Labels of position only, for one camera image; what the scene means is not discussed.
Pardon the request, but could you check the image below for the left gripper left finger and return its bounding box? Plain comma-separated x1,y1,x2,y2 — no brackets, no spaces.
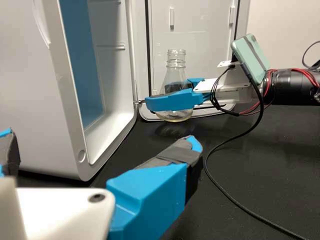
0,127,22,179

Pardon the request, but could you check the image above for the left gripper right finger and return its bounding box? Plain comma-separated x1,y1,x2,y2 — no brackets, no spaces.
105,134,204,240

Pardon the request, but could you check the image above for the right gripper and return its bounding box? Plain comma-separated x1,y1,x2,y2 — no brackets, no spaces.
144,65,261,114

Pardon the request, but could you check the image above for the clear flask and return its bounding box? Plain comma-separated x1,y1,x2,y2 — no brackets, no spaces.
154,48,195,124

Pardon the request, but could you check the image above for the white incubator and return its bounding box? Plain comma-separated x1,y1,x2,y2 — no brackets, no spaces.
0,0,138,182

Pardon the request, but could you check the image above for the black cable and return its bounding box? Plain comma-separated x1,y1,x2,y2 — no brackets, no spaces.
301,40,320,71
203,74,310,240

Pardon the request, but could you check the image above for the right wrist camera phone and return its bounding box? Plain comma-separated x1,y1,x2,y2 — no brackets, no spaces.
216,33,272,87

